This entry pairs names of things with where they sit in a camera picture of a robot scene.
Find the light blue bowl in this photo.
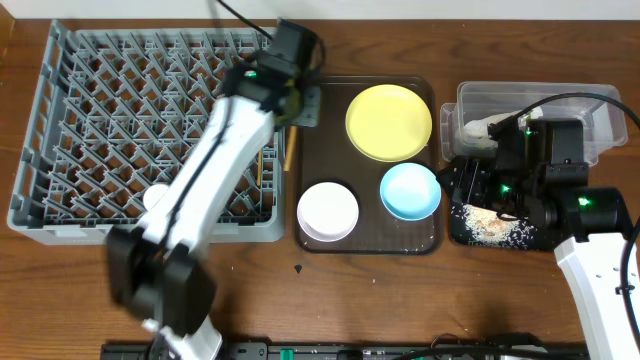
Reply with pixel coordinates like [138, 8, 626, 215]
[379, 163, 441, 221]

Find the dark brown serving tray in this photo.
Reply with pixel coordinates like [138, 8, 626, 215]
[293, 75, 444, 255]

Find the clear plastic bin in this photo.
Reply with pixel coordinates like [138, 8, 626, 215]
[440, 81, 628, 166]

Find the grey dishwasher rack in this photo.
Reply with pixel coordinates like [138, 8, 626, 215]
[7, 21, 269, 245]

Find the black equipment rail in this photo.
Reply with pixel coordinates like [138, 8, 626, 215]
[99, 339, 591, 360]

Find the yellow plate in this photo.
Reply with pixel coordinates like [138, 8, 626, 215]
[345, 84, 433, 162]

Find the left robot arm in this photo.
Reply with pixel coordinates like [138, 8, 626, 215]
[105, 20, 325, 359]

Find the white pink bowl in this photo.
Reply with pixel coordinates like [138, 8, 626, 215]
[296, 182, 360, 243]

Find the rice food waste pile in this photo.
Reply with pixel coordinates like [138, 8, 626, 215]
[450, 204, 537, 250]

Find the white paper cup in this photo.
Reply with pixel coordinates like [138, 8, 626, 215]
[143, 183, 169, 211]

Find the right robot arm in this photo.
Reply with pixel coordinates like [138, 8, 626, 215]
[437, 119, 639, 359]

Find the black waste tray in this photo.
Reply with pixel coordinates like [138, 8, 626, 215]
[436, 156, 560, 252]

